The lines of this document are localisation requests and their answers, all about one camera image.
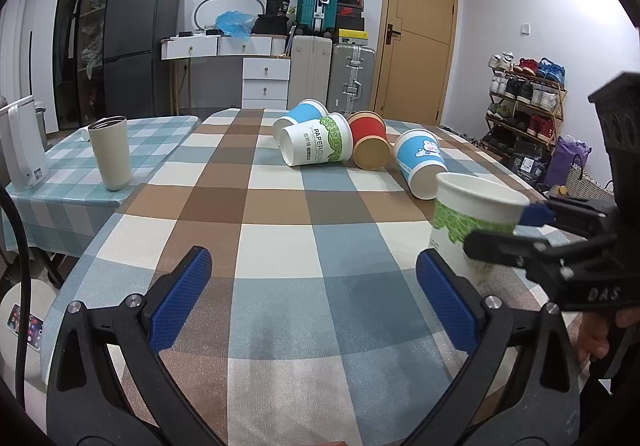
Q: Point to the wooden door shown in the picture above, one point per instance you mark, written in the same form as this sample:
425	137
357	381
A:
420	26

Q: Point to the teal checked tablecloth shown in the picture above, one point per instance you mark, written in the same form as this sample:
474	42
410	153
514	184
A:
65	176

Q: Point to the white green leaf paper cup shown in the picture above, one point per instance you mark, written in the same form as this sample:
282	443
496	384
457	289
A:
465	208
317	141

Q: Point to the person's right hand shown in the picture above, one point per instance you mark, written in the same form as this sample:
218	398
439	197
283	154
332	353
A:
592	336

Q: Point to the smartphone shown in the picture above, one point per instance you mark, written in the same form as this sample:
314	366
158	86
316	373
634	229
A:
25	326

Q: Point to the cream insulated tumbler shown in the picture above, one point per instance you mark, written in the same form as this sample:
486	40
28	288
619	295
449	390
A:
112	156

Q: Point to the blue white paper cup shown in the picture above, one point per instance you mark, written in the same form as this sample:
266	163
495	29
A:
302	112
420	161

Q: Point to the white countertop appliance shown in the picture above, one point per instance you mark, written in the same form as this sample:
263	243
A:
22	146

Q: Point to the brown blue checked tablecloth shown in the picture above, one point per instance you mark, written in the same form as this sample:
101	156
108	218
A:
300	276

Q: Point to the white drawer unit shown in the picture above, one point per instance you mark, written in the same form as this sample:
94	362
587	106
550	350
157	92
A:
265	81

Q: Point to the dark grey refrigerator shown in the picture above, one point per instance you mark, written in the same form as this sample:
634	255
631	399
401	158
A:
135	26

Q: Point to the blue plastic bag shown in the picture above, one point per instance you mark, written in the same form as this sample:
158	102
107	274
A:
234	24

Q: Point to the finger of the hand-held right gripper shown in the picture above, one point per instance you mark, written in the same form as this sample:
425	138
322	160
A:
537	215
500	246

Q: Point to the white suitcase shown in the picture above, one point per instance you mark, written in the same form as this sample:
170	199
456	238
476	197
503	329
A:
311	76

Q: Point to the black printed bag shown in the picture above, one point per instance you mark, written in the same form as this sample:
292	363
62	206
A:
530	161

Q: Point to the white round stool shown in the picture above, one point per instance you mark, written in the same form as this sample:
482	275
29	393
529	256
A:
10	376

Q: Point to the purple bag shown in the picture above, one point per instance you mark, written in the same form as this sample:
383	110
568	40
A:
565	161

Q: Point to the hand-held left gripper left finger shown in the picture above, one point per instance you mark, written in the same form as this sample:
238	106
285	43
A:
182	296

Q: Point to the black red shoe box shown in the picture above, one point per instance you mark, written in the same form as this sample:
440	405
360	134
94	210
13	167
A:
351	17

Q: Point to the collection of shoes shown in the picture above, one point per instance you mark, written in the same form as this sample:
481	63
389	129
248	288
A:
525	94

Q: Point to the white wall switch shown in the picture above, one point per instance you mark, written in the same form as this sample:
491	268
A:
525	28

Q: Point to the woven basket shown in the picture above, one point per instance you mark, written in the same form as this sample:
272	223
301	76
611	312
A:
590	183

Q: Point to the glass door cabinet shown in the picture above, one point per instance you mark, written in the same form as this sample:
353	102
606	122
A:
85	16

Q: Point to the red brown paper cup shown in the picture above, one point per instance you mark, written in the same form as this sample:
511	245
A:
369	139

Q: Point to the wooden shoe rack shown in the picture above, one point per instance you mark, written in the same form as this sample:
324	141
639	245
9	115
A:
561	101

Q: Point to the silver suitcase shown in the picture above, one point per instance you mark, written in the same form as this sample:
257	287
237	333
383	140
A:
350	76

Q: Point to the yellow black shoe box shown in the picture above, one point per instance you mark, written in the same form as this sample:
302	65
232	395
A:
351	36

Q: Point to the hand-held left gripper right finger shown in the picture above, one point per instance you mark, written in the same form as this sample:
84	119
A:
445	301

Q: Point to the oval mirror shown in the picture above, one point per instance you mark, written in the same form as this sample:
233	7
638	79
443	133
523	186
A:
204	1

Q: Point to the white vanity table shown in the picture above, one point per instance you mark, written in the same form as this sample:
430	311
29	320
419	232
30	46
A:
200	46

